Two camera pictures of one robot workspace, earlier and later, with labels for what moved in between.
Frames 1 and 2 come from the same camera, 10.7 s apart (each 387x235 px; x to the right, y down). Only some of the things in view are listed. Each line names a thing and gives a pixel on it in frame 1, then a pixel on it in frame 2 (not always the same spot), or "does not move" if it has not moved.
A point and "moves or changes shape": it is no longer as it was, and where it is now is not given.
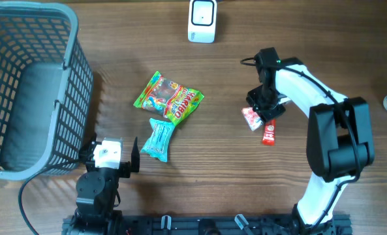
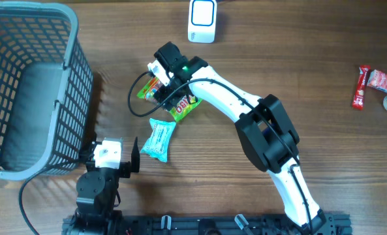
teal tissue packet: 157,145 does not move
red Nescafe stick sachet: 269,136 moves or changes shape
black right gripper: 265,113 → 162,93
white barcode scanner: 201,21 does not move
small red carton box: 253,119 moves or changes shape
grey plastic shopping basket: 38,88 does not move
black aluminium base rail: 221,224 does not move
